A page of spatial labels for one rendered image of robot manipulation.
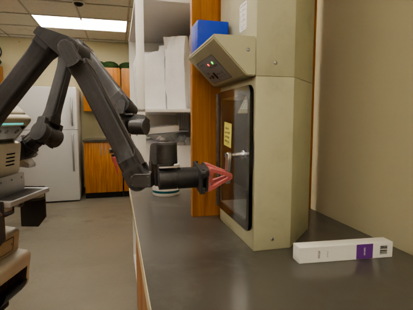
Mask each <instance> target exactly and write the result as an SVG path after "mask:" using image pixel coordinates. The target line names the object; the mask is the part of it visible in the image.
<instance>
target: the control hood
mask: <svg viewBox="0 0 413 310"><path fill-rule="evenodd" d="M211 54H212V56H214V58H215V59H217V61H218V62H219V63H220V64H221V65H222V67H223V68H224V69H225V70H226V71H227V72H228V73H229V74H230V75H231V76H232V78H229V79H226V80H224V81H221V82H218V83H216V84H213V83H212V82H211V81H210V80H209V79H208V77H207V76H206V75H205V74H204V73H203V72H202V71H201V70H200V68H199V67H198V66H197V64H198V63H200V62H201V61H202V60H204V59H205V58H207V57H208V56H210V55H211ZM188 59H189V61H190V62H191V63H192V64H193V65H194V66H195V67H196V68H197V69H198V70H199V71H200V72H201V74H202V75H203V76H204V77H205V78H206V79H207V80H208V82H209V83H210V84H211V85H212V86H214V87H222V86H224V85H228V84H231V83H234V82H237V81H241V80H244V79H247V78H250V77H253V76H254V75H256V37H255V36H241V35H231V34H213V35H212V36H211V37H210V38H209V39H207V40H206V41H205V42H204V43H203V44H202V45H201V46H200V47H199V48H198V49H196V50H195V51H194V52H193V53H192V54H190V56H188Z"/></svg>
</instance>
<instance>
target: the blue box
mask: <svg viewBox="0 0 413 310"><path fill-rule="evenodd" d="M213 34H229V22H220V21H211V20H197V21H196V23H195V24H194V25H193V27H192V28H191V54H192V53H193V52H194V51H195V50H196V49H198V48H199V47H200V46H201V45H202V44H203V43H204V42H205V41H206V40H207V39H209V38H210V37H211V36H212V35H213Z"/></svg>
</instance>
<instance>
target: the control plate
mask: <svg viewBox="0 0 413 310"><path fill-rule="evenodd" d="M211 62H213V64H212V63H211ZM207 64H209V66H208V65H207ZM197 66H198V67H199V68H200V70H201V71H202V72H203V73H204V74H205V75H206V76H207V77H208V79H209V80H210V81H211V82H212V83H213V84H216V83H218V82H221V81H224V80H226V79H229V78H232V76H231V75H230V74H229V73H228V72H227V71H226V70H225V69H224V68H223V67H222V65H221V64H220V63H219V62H218V61H217V59H215V58H214V56H212V54H211V55H210V56H208V57H207V58H205V59H204V60H202V61H201V62H200V63H198V64H197ZM221 71H223V72H224V73H221ZM219 72H220V73H221V74H219ZM213 73H215V75H216V74H217V73H218V74H219V75H217V77H218V79H217V78H216V77H215V76H214V75H213ZM211 75H212V76H214V79H213V78H212V77H211ZM210 78H211V79H210Z"/></svg>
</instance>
